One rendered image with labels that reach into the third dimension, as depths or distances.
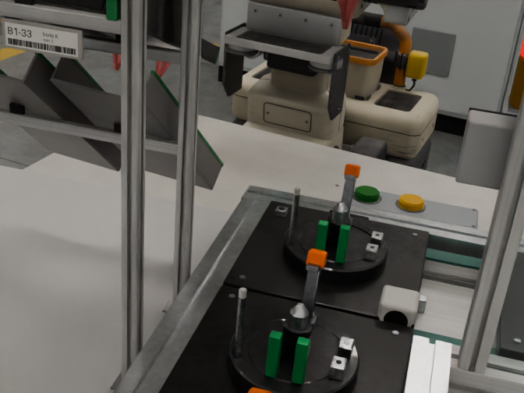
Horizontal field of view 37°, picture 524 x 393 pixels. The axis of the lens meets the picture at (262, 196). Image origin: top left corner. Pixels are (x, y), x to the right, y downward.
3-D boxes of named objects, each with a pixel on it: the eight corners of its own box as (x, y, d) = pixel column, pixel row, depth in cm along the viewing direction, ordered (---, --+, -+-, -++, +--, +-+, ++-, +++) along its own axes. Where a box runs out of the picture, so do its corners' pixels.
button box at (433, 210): (343, 216, 131) (348, 182, 128) (471, 241, 126) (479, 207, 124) (336, 235, 124) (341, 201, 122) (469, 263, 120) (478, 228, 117)
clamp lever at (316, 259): (299, 312, 89) (310, 247, 88) (316, 316, 88) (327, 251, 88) (293, 319, 85) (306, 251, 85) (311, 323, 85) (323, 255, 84)
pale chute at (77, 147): (49, 151, 123) (61, 126, 125) (119, 171, 119) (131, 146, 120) (-60, 61, 98) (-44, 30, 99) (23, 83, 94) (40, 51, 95)
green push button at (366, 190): (355, 194, 127) (357, 182, 126) (380, 199, 126) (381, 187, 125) (351, 204, 123) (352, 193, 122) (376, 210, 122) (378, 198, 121)
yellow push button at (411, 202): (398, 202, 125) (400, 191, 124) (423, 207, 124) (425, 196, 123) (395, 213, 122) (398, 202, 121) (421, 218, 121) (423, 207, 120)
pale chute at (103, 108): (137, 168, 120) (149, 143, 122) (213, 190, 116) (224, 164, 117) (48, 79, 95) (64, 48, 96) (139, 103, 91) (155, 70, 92)
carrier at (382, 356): (220, 297, 98) (226, 210, 92) (411, 341, 93) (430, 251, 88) (145, 429, 77) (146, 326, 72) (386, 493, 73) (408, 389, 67)
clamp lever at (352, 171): (337, 216, 110) (347, 163, 109) (351, 218, 110) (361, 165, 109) (334, 218, 107) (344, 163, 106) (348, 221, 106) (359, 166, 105)
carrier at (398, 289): (270, 211, 119) (277, 136, 114) (427, 243, 115) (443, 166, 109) (221, 295, 98) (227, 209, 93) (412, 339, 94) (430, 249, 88)
